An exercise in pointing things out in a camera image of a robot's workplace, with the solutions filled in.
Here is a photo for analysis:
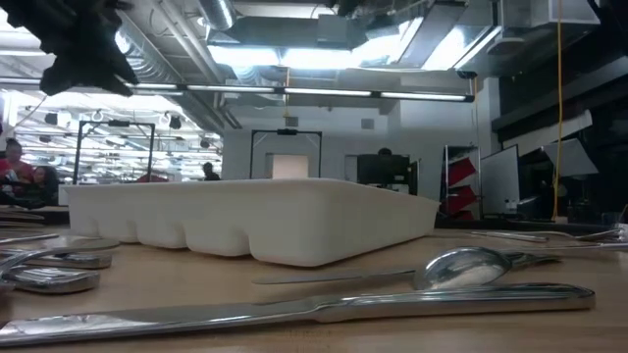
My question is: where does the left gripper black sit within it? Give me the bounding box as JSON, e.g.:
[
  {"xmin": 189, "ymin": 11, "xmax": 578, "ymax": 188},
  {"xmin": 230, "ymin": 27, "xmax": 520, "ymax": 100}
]
[{"xmin": 0, "ymin": 0, "xmax": 139, "ymax": 98}]

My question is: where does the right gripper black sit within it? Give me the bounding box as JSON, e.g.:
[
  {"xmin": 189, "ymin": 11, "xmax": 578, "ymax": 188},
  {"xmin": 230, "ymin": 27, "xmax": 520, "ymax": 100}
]
[{"xmin": 586, "ymin": 0, "xmax": 628, "ymax": 48}]

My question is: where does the silver spoon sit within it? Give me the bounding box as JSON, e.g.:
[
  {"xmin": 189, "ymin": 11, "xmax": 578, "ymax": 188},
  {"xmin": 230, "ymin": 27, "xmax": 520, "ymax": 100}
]
[
  {"xmin": 0, "ymin": 237, "xmax": 122, "ymax": 269},
  {"xmin": 552, "ymin": 242, "xmax": 628, "ymax": 253},
  {"xmin": 0, "ymin": 232, "xmax": 61, "ymax": 245},
  {"xmin": 413, "ymin": 245, "xmax": 563, "ymax": 291}
]

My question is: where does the silver fork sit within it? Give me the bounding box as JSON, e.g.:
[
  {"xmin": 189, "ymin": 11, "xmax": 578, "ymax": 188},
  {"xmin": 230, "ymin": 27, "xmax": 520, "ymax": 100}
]
[{"xmin": 509, "ymin": 227, "xmax": 627, "ymax": 245}]

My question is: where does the white plastic cutlery tray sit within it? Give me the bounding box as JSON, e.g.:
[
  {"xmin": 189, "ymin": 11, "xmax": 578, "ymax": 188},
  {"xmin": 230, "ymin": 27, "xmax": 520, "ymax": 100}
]
[{"xmin": 63, "ymin": 176, "xmax": 442, "ymax": 269}]

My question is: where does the white angled panel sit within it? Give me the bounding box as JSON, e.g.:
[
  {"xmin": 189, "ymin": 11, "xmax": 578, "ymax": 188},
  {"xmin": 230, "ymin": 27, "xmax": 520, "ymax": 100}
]
[{"xmin": 541, "ymin": 137, "xmax": 601, "ymax": 178}]

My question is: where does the whiteboard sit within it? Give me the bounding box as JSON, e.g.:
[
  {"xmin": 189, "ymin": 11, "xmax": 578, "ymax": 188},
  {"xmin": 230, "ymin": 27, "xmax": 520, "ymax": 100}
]
[{"xmin": 479, "ymin": 144, "xmax": 521, "ymax": 217}]

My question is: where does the white glowing screen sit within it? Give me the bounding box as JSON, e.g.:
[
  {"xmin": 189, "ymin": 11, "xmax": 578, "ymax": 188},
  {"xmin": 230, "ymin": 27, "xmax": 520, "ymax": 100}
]
[{"xmin": 271, "ymin": 153, "xmax": 310, "ymax": 180}]

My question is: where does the red shelf rack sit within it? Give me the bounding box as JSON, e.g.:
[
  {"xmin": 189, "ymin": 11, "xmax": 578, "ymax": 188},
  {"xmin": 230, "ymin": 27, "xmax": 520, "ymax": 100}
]
[{"xmin": 443, "ymin": 144, "xmax": 481, "ymax": 222}]

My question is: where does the long ceiling light bar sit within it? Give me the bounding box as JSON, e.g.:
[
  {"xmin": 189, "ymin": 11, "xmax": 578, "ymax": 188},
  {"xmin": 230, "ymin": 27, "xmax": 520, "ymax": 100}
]
[{"xmin": 0, "ymin": 76, "xmax": 476, "ymax": 103}]

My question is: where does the grey ceiling box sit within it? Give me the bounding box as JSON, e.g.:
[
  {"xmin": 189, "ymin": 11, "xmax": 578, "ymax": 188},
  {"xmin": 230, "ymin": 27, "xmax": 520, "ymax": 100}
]
[{"xmin": 316, "ymin": 13, "xmax": 355, "ymax": 50}]

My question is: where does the black monitor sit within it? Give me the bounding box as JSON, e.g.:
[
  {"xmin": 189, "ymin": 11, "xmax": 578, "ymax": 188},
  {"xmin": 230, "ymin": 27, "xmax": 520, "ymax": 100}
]
[{"xmin": 356, "ymin": 153, "xmax": 419, "ymax": 196}]

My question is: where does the black gantry frame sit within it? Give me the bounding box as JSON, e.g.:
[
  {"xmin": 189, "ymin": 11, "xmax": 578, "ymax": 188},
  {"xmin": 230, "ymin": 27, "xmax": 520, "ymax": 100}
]
[
  {"xmin": 248, "ymin": 128, "xmax": 324, "ymax": 180},
  {"xmin": 73, "ymin": 120, "xmax": 156, "ymax": 185}
]

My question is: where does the silver ventilation duct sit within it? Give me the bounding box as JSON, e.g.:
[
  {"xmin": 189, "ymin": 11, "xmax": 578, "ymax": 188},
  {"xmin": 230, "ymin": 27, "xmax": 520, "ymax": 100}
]
[{"xmin": 195, "ymin": 0, "xmax": 236, "ymax": 31}]

